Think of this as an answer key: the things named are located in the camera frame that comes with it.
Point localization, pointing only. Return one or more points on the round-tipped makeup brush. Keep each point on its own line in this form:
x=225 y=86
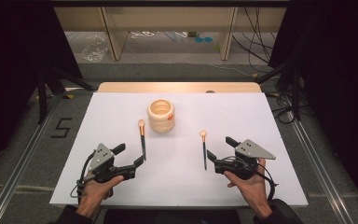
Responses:
x=204 y=152

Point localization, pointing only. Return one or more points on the person's right hand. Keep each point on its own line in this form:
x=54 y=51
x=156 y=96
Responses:
x=254 y=189

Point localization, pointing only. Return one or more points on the person's left hand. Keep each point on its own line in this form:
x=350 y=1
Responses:
x=94 y=194

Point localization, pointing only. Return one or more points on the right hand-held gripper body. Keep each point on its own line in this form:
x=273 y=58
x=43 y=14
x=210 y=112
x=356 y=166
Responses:
x=240 y=166

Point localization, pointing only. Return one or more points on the dark curtain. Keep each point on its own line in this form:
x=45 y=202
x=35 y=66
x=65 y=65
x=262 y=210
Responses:
x=338 y=77
x=12 y=62

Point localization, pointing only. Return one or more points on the black metal stand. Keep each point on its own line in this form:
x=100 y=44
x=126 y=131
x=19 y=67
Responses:
x=43 y=93
x=295 y=90

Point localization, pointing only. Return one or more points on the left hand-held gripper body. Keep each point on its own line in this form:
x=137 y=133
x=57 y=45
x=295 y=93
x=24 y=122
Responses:
x=103 y=161

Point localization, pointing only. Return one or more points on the beige wooden shelf unit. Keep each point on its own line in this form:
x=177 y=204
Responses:
x=167 y=15

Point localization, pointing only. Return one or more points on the wooden table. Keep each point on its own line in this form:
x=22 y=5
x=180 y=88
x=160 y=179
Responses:
x=167 y=87

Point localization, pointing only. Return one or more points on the blue discs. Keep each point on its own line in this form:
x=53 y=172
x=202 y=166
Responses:
x=203 y=39

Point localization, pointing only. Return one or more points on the aluminium rail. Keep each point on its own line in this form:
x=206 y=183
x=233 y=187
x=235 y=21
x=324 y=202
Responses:
x=320 y=171
x=21 y=165

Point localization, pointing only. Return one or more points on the beige ribbed brush holder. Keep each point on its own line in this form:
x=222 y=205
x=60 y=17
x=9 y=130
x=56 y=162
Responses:
x=161 y=123

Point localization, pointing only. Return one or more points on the clear plastic bag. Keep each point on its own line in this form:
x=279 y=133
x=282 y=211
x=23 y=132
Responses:
x=94 y=49

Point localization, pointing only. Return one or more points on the flat-tipped makeup brush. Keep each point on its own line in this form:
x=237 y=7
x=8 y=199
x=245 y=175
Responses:
x=142 y=137

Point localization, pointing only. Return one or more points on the white board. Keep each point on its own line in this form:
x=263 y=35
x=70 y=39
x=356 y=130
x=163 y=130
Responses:
x=174 y=186

